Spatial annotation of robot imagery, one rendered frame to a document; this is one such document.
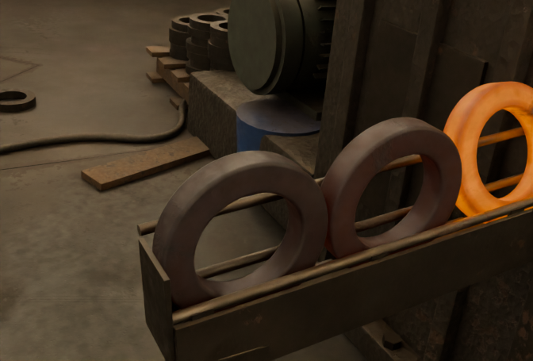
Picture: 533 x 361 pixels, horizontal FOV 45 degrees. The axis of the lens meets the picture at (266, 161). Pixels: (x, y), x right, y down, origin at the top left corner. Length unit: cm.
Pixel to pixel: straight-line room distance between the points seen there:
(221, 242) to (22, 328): 60
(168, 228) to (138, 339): 97
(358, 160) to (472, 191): 21
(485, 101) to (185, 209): 42
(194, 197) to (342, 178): 16
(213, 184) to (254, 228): 138
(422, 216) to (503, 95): 19
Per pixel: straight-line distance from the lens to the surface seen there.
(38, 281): 176
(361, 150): 67
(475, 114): 83
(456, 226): 79
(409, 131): 69
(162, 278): 60
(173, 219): 60
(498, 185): 91
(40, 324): 163
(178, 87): 290
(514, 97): 88
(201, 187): 59
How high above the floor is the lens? 103
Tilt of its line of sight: 26 degrees down
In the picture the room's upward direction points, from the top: 5 degrees clockwise
